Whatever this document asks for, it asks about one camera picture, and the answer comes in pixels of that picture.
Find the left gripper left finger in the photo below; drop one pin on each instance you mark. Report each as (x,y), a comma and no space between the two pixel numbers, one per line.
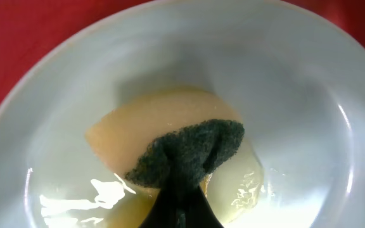
(163,214)

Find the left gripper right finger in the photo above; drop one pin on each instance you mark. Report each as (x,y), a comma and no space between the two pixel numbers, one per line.
(198,213)

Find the green yellow sponge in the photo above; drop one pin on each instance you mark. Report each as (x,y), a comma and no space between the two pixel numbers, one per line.
(186,135)

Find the light blue round plate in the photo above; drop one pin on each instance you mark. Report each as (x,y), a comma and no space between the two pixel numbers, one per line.
(297,81)

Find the red plastic tray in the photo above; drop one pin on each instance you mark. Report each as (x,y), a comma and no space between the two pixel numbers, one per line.
(29,29)

